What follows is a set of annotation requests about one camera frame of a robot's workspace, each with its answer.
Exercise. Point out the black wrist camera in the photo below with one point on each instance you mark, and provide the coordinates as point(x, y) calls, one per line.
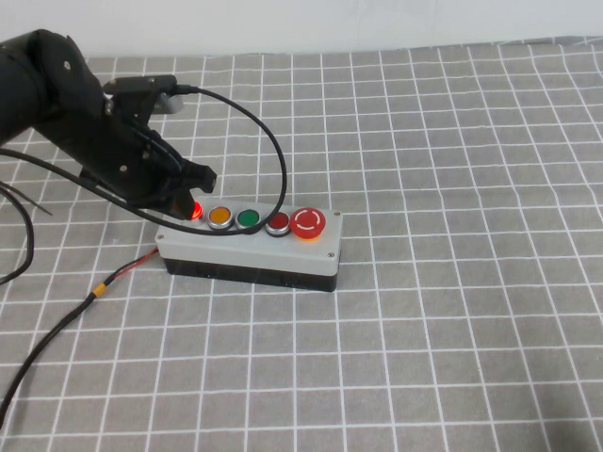
point(141, 85)

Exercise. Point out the grey white-grid tablecloth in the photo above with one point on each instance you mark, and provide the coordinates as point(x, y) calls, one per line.
point(424, 188)

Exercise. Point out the red indicator light button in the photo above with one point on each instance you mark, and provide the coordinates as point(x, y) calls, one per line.
point(198, 210)

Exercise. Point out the green push button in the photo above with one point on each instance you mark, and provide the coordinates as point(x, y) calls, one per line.
point(248, 218)

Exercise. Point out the dark red push button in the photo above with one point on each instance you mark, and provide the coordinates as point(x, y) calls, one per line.
point(279, 221)

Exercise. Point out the red emergency stop button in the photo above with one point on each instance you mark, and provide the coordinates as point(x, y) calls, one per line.
point(308, 222)

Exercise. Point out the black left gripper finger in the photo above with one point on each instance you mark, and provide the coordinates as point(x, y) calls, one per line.
point(202, 176)
point(184, 205)

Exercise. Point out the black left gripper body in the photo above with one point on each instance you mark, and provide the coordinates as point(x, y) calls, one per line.
point(127, 160)

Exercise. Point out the yellow push button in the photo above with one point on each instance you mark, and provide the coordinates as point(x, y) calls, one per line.
point(220, 216)

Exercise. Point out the grey button switch box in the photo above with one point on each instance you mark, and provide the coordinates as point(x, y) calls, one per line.
point(292, 256)

